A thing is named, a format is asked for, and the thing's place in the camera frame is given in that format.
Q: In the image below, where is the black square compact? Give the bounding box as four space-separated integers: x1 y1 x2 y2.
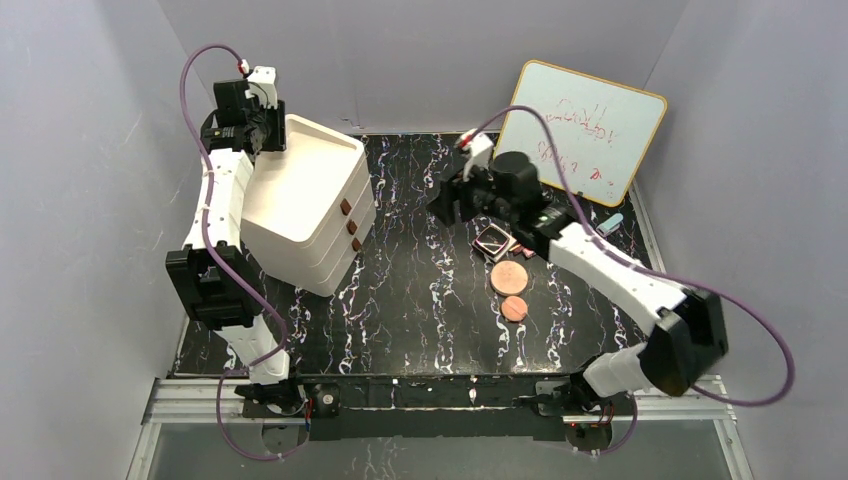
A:
471 224 516 262

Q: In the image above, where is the white top drawer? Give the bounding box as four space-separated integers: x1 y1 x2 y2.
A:
313 149 368 231

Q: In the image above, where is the white three-drawer organizer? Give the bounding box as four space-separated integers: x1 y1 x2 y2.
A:
241 114 376 297

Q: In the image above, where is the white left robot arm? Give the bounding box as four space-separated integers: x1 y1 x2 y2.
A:
165 78 290 388

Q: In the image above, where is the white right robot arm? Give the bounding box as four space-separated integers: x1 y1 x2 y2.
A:
427 152 728 402

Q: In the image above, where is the large round pink compact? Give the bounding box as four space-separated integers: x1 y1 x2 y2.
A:
490 261 529 297

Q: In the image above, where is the light blue eraser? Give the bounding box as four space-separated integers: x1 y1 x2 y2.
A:
596 213 624 238

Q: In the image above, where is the small round pink compact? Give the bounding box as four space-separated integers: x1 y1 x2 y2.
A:
500 296 529 323

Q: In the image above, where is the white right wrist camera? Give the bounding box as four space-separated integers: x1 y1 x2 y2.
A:
455 130 494 182

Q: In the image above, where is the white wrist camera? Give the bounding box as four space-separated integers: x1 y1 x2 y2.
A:
238 59 278 108
455 130 494 182

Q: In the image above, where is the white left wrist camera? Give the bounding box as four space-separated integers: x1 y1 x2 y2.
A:
238 59 278 108

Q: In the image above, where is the whiteboard with yellow frame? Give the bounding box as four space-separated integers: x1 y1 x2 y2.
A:
495 60 668 207

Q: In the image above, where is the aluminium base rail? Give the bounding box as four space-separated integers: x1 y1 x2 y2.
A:
143 374 737 423

